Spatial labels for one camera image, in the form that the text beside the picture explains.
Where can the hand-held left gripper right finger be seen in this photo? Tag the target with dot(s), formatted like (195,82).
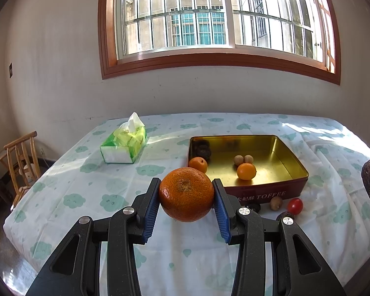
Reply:
(222,215)

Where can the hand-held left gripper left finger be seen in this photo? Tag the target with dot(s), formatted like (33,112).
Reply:
(152,212)

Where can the dark purple plum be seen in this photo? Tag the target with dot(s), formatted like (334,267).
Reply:
(255,207)

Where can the mandarin orange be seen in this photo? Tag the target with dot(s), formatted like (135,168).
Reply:
(186,194)
(198,164)

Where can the smooth small orange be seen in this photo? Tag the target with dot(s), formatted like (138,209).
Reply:
(246,171)

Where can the brown longan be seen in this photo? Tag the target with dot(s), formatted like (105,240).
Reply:
(248,158)
(238,159)
(276,203)

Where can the red cherry tomato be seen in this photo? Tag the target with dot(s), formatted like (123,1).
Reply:
(295,206)

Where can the red and gold tin box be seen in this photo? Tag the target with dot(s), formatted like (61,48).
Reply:
(271,157)

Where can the green tissue pack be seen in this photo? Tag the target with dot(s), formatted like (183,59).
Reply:
(123,141)

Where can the wooden chair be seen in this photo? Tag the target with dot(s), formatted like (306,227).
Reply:
(18,160)

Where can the large barred window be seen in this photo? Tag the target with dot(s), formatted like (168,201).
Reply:
(219,58)

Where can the dark wall switch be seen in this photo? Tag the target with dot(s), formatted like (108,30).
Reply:
(10,69)

